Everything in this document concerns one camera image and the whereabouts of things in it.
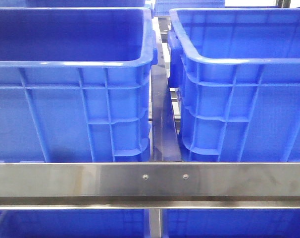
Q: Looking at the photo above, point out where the lower right blue bin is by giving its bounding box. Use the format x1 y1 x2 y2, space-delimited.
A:
163 209 300 238

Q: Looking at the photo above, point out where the steel rack front rail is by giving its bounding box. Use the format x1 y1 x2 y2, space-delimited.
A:
0 162 300 209

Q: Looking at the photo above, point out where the lower left blue bin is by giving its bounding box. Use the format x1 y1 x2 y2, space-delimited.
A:
0 209 150 238

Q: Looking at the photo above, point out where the blue bin with buttons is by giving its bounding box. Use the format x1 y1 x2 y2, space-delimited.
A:
168 8 300 162

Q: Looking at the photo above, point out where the blue bin behind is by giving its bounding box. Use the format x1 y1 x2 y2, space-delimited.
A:
154 0 225 16

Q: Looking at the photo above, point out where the steel centre divider rail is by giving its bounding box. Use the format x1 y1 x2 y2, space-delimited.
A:
150 41 182 162

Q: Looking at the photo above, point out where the blue bin at left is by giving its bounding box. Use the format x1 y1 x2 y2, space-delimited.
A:
0 7 157 163

